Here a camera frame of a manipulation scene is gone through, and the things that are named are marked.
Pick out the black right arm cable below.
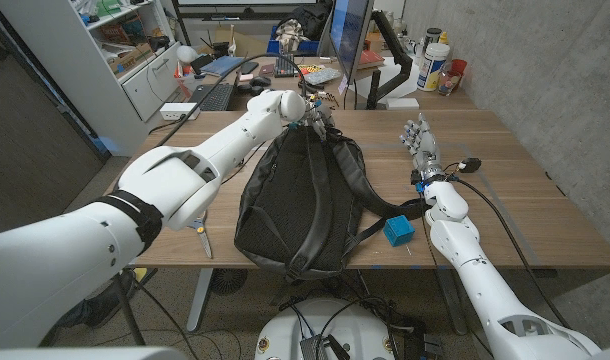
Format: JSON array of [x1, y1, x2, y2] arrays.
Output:
[[449, 157, 571, 330]]

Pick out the small black keyboard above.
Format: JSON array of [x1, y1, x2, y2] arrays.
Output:
[[274, 52, 296, 79]]

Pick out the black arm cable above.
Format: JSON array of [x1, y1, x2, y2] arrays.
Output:
[[449, 157, 571, 330], [154, 52, 309, 149]]

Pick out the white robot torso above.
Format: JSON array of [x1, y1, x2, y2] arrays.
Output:
[[0, 347, 186, 360]]

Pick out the white shelf cabinet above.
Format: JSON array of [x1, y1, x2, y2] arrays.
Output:
[[0, 0, 182, 156]]

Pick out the blue plastic cube box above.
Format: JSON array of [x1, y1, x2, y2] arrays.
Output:
[[383, 215, 416, 248]]

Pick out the computer monitor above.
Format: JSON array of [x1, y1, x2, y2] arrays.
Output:
[[329, 0, 375, 84]]

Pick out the blue notebook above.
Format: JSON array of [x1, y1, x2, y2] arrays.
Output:
[[199, 55, 246, 77]]

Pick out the black jacket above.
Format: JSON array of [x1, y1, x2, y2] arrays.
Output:
[[274, 2, 334, 41]]

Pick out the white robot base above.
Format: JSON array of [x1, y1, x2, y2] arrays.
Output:
[[254, 298, 400, 360]]

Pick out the blue storage bin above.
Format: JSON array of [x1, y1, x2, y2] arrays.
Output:
[[265, 25, 320, 58]]

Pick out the grey scissors with yellow handles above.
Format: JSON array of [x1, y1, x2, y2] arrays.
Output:
[[187, 209, 214, 260]]

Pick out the black floor fan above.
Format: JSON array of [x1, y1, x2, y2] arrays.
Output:
[[209, 268, 249, 296]]

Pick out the black backpack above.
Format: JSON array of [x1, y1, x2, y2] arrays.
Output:
[[233, 124, 429, 281]]

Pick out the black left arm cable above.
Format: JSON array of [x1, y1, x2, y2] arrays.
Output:
[[154, 52, 309, 149]]

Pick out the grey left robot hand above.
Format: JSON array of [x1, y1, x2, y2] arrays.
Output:
[[300, 97, 336, 141]]

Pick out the white wipes canister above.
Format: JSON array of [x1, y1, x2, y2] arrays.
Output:
[[416, 42, 451, 93]]

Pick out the wooden work table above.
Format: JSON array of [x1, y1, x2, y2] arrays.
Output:
[[132, 109, 610, 334]]

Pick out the white power strip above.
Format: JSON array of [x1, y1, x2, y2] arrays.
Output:
[[159, 102, 201, 122]]

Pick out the dark bottle with black lid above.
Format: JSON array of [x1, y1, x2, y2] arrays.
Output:
[[423, 27, 443, 51]]

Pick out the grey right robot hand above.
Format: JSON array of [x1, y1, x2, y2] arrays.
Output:
[[398, 112, 446, 186]]

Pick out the white round lamp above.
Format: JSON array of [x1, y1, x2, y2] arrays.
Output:
[[176, 44, 200, 65]]

